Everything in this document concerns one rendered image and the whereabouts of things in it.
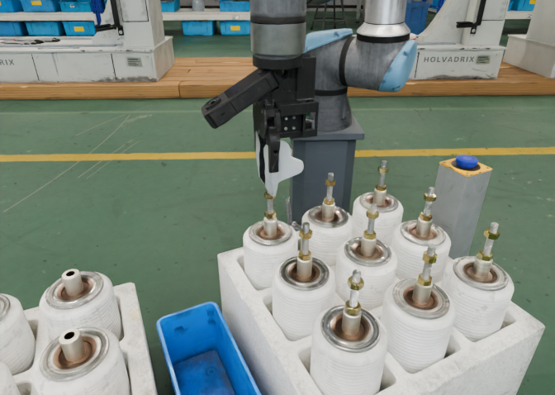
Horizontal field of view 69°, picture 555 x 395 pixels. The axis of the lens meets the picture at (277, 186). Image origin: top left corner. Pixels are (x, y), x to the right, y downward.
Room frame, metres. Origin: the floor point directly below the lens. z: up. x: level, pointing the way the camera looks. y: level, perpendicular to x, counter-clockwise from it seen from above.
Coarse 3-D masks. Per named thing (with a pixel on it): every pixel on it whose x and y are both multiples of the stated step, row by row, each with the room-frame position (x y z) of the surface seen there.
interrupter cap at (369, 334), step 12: (336, 312) 0.39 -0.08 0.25; (324, 324) 0.37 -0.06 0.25; (336, 324) 0.37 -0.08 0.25; (360, 324) 0.37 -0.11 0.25; (372, 324) 0.37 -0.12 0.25; (324, 336) 0.35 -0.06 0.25; (336, 336) 0.35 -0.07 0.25; (348, 336) 0.35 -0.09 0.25; (360, 336) 0.35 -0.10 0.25; (372, 336) 0.35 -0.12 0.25; (336, 348) 0.33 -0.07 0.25; (348, 348) 0.33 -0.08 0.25; (360, 348) 0.33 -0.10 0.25
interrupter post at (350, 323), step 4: (344, 308) 0.37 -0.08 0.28; (344, 312) 0.36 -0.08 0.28; (360, 312) 0.36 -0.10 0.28; (344, 316) 0.36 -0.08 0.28; (348, 316) 0.36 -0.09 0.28; (352, 316) 0.35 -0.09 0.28; (356, 316) 0.35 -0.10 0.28; (360, 316) 0.36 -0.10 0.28; (344, 320) 0.36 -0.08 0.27; (348, 320) 0.36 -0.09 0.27; (352, 320) 0.35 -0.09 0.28; (356, 320) 0.35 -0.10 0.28; (344, 324) 0.36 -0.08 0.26; (348, 324) 0.36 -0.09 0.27; (352, 324) 0.35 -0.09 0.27; (356, 324) 0.35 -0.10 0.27; (344, 328) 0.36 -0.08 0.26; (348, 328) 0.35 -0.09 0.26; (352, 328) 0.35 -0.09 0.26; (356, 328) 0.35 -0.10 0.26; (344, 332) 0.36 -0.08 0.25; (348, 332) 0.35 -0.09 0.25; (352, 332) 0.35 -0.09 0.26; (356, 332) 0.36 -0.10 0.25
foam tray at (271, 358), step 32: (224, 256) 0.60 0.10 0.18; (224, 288) 0.58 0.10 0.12; (256, 320) 0.45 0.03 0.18; (512, 320) 0.45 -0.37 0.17; (256, 352) 0.45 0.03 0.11; (288, 352) 0.39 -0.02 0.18; (448, 352) 0.41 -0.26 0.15; (480, 352) 0.39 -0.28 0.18; (512, 352) 0.40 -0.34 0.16; (288, 384) 0.35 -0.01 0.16; (384, 384) 0.36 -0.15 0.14; (416, 384) 0.34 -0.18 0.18; (448, 384) 0.35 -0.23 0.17; (480, 384) 0.38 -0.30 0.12; (512, 384) 0.42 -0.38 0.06
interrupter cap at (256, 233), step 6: (258, 222) 0.60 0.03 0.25; (282, 222) 0.60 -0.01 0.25; (252, 228) 0.59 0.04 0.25; (258, 228) 0.59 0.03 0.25; (282, 228) 0.59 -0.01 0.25; (288, 228) 0.59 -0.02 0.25; (252, 234) 0.57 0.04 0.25; (258, 234) 0.57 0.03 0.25; (282, 234) 0.57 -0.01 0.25; (288, 234) 0.57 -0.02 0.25; (258, 240) 0.55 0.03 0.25; (264, 240) 0.55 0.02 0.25; (270, 240) 0.55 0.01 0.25; (276, 240) 0.55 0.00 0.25; (282, 240) 0.55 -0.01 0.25
